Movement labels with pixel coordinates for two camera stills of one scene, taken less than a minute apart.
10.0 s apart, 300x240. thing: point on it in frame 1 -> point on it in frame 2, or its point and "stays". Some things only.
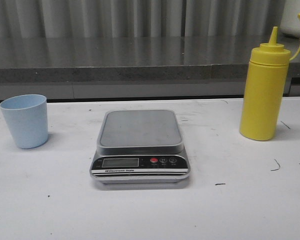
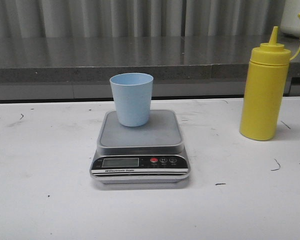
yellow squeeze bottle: [266, 87] stays
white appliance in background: [290, 23] stays
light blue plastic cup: [26, 115] -> [132, 94]
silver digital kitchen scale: [143, 146] stays
